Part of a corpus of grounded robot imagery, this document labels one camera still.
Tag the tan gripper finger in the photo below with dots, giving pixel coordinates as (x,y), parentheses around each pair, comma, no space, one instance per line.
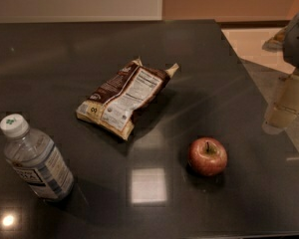
(277,120)
(288,99)

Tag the red apple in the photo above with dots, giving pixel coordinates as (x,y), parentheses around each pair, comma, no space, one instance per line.
(207,156)

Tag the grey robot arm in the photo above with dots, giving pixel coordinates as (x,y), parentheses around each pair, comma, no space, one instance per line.
(290,50)

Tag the clear plastic water bottle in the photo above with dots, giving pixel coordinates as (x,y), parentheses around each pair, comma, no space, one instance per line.
(36,159)

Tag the brown snack bag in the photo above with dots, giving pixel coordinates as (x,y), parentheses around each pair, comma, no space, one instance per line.
(116,103)

